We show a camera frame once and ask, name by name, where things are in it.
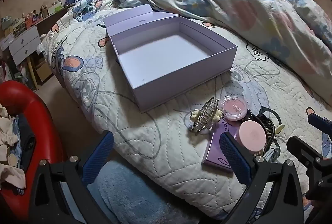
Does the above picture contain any dark blue clothing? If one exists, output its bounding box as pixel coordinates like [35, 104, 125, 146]
[16, 115, 37, 170]

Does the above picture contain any metal hair claw cream bow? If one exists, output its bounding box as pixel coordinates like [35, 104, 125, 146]
[189, 97, 224, 134]

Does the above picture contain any pink round jar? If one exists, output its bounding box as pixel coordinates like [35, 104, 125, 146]
[233, 120, 266, 153]

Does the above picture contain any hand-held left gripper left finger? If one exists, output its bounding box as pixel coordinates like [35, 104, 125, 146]
[28, 131, 115, 224]

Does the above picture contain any white drawer cabinet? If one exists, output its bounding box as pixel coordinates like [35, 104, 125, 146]
[9, 26, 42, 66]

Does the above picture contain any light blue towel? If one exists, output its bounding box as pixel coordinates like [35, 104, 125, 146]
[85, 160, 208, 224]

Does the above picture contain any purple makeup palette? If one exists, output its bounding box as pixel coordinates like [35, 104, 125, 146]
[202, 120, 243, 171]

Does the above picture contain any lavender cardboard box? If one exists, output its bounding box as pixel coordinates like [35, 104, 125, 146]
[103, 4, 238, 114]

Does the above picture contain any desk with drawers and clutter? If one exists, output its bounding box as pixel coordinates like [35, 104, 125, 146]
[0, 0, 86, 31]

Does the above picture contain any black hair claw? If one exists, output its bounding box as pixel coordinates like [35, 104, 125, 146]
[257, 106, 277, 152]

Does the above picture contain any pink blush compact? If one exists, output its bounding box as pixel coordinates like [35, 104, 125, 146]
[219, 96, 247, 121]

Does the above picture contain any red chair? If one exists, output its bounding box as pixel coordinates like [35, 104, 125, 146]
[0, 81, 68, 222]

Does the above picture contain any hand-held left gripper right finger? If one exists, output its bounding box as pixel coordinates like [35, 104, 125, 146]
[219, 133, 304, 224]

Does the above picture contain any cream clothing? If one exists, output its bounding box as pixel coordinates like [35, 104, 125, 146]
[0, 103, 28, 189]

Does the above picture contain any dark wooden desk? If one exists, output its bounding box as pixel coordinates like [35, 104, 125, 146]
[24, 1, 83, 35]

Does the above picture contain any floral duvet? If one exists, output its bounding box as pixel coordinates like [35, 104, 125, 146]
[114, 0, 332, 97]

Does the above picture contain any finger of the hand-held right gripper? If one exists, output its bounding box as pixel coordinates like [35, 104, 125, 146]
[287, 136, 332, 171]
[307, 113, 332, 134]

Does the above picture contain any white charging cable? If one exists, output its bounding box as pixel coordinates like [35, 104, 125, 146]
[259, 142, 282, 165]

